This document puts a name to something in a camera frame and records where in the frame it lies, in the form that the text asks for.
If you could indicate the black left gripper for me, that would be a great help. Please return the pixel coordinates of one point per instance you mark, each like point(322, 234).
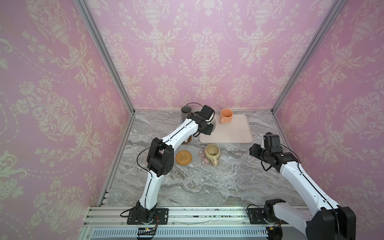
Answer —
point(209, 130)

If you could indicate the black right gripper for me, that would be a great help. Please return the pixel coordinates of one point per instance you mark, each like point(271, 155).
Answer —
point(255, 150)

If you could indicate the brown round wooden coaster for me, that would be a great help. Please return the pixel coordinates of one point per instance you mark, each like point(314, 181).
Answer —
point(187, 141)

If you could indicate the beige glazed round mug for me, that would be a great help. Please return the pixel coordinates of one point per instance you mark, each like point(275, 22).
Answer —
point(212, 154)

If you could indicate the orange ceramic mug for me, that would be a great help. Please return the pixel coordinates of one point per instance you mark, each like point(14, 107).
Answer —
point(226, 116)

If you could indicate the grey ceramic mug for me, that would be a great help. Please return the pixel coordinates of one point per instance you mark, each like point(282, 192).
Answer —
point(185, 111)

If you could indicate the pink flower coaster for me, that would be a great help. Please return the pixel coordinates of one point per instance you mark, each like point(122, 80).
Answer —
point(205, 160)

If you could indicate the woven rattan round coaster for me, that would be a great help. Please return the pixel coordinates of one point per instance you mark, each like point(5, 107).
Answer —
point(183, 158)

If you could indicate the purple ceramic mug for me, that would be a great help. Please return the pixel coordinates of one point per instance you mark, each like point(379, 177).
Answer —
point(213, 123)

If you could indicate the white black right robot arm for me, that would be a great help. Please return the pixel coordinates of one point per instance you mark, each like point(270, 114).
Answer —
point(326, 219)

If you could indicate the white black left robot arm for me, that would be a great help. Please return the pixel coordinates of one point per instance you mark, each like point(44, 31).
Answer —
point(161, 158)

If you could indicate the cream rectangular tray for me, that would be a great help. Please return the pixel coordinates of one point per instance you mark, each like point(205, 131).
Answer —
point(236, 132)

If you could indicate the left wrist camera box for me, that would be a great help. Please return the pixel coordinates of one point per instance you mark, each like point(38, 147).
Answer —
point(207, 113)

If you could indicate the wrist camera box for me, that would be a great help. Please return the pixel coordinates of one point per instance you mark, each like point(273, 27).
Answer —
point(272, 143)
point(207, 113)

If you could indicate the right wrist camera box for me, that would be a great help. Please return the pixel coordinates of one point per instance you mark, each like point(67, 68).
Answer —
point(272, 143)

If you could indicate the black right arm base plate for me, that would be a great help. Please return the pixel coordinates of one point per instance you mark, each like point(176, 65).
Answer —
point(256, 217)

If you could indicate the right aluminium corner post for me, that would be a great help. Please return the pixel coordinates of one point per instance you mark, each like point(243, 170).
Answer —
point(320, 33)

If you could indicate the aluminium corner post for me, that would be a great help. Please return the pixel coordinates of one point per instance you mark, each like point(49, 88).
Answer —
point(102, 48)
point(320, 33)

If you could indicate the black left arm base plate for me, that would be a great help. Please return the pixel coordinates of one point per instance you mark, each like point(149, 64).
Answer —
point(160, 216)

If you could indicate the aluminium front rail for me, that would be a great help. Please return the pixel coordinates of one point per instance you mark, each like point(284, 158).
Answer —
point(178, 216)

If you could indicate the white perforated cable duct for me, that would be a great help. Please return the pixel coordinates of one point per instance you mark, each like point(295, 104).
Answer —
point(178, 233)

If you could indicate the left aluminium corner post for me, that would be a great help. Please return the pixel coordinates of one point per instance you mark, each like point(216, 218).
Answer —
point(102, 48)

